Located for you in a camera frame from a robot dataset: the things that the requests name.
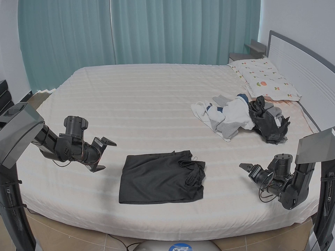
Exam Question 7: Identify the black cable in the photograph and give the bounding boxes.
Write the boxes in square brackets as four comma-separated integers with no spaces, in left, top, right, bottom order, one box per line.
[259,183,279,204]
[107,234,137,251]

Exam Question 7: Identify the grey bedside table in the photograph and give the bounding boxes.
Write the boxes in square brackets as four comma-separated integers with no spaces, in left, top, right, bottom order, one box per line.
[228,39,267,63]

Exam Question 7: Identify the white printed pillow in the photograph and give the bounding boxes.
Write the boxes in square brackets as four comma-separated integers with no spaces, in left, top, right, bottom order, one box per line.
[227,57,302,102]

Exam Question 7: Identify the bed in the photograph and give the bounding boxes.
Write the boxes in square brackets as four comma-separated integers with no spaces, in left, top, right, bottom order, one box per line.
[16,30,335,241]

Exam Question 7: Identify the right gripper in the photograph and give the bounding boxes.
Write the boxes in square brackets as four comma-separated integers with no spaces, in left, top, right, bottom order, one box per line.
[249,164,265,185]

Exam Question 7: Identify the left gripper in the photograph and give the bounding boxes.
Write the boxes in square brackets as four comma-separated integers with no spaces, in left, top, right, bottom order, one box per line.
[83,137,118,173]

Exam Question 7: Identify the black lace garment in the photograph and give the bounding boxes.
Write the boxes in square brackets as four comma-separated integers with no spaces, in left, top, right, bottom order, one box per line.
[248,96,291,145]

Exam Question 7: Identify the blue-green curtain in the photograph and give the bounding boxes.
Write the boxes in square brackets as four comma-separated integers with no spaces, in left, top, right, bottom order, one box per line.
[18,0,116,93]
[111,0,262,66]

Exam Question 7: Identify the white grey knit sweater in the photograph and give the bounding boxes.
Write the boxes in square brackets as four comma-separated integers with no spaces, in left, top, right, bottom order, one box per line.
[191,94,256,143]

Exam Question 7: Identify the black T-shirt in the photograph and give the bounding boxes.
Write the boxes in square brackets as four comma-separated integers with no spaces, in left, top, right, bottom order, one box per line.
[118,151,206,205]

